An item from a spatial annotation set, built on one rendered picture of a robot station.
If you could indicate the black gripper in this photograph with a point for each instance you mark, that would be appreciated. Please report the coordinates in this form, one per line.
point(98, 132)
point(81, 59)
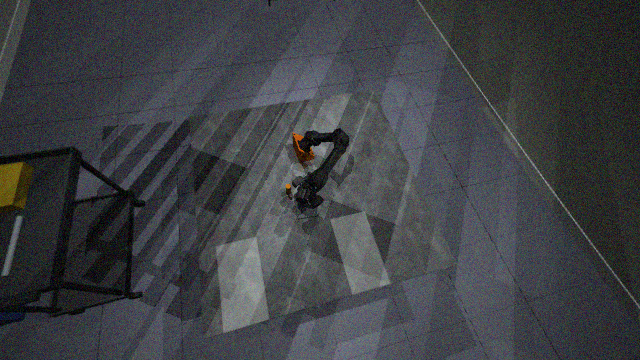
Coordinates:
point(314, 199)

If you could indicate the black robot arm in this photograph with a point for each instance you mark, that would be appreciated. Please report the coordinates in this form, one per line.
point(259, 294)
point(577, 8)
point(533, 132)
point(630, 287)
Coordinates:
point(320, 176)

